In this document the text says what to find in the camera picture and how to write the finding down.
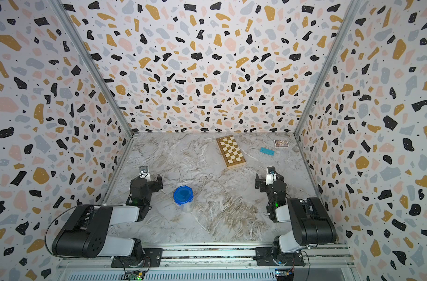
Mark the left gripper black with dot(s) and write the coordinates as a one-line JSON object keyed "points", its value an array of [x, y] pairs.
{"points": [[155, 187]]}

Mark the wooden chessboard box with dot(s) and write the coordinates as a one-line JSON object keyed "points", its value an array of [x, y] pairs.
{"points": [[230, 152]]}

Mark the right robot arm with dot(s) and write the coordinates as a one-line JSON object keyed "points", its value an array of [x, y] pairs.
{"points": [[311, 225]]}

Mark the playing card box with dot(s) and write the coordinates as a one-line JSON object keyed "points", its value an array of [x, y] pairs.
{"points": [[281, 143]]}

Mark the blue container lid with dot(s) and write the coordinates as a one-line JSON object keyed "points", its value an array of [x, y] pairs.
{"points": [[183, 195]]}

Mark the teal rectangular block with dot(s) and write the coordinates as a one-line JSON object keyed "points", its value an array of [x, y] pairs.
{"points": [[267, 151]]}

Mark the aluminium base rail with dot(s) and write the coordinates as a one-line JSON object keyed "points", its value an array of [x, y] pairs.
{"points": [[220, 261]]}

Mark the clear plastic container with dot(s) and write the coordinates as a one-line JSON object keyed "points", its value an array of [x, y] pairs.
{"points": [[187, 208]]}

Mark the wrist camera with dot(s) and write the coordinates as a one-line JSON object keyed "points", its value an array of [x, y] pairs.
{"points": [[144, 173], [271, 175]]}

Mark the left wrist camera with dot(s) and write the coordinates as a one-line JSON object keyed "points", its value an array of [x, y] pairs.
{"points": [[144, 173]]}

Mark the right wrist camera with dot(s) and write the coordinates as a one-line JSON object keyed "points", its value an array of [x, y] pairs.
{"points": [[271, 175]]}

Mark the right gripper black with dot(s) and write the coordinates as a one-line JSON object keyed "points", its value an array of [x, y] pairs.
{"points": [[262, 189]]}

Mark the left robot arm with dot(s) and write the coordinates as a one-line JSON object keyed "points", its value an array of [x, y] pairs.
{"points": [[86, 232]]}

